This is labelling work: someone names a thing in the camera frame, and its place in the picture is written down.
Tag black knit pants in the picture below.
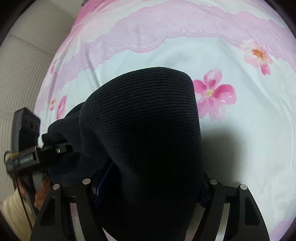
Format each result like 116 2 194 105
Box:
42 67 203 240

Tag person's left hand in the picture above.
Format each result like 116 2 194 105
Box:
34 177 51 210

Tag white louvered wardrobe door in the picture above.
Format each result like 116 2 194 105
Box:
1 1 75 156

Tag pink floral bed cover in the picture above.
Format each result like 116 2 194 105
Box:
34 1 295 240

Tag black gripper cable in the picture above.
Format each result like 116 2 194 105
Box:
14 171 34 230

